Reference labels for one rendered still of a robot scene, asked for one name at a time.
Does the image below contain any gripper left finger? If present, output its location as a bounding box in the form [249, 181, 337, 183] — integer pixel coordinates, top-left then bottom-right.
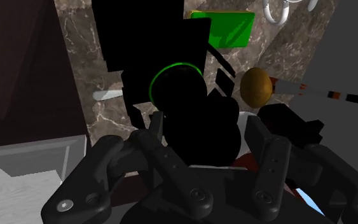
[40, 111, 214, 224]

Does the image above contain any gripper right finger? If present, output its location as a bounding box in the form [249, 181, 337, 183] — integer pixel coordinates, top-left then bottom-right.
[244, 115, 358, 224]

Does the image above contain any black round thing green rim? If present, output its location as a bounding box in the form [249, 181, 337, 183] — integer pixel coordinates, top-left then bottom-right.
[148, 62, 209, 114]

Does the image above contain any brown round ball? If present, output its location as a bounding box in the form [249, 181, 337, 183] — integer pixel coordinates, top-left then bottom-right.
[239, 67, 274, 109]

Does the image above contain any green box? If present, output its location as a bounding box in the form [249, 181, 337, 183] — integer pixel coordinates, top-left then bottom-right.
[188, 10, 256, 49]

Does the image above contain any dark brown wooden cabinet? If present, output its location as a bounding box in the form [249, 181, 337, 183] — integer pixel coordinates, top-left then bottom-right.
[0, 0, 90, 150]

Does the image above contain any white flat handle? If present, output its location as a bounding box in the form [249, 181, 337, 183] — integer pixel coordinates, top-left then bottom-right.
[92, 89, 124, 102]

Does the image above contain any white looped handles thing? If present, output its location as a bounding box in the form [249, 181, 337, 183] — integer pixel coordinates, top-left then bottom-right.
[262, 0, 320, 26]

